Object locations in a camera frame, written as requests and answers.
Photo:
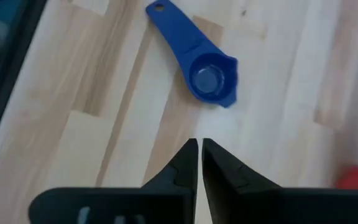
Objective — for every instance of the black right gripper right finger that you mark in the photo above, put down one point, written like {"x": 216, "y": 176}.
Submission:
{"x": 225, "y": 171}

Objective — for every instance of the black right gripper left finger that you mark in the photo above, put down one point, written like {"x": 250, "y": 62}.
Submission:
{"x": 182, "y": 168}

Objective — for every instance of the dark blue measuring cup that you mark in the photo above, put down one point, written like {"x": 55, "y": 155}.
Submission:
{"x": 207, "y": 77}

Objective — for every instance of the black aluminium table frame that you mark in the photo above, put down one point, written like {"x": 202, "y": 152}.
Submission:
{"x": 8, "y": 87}

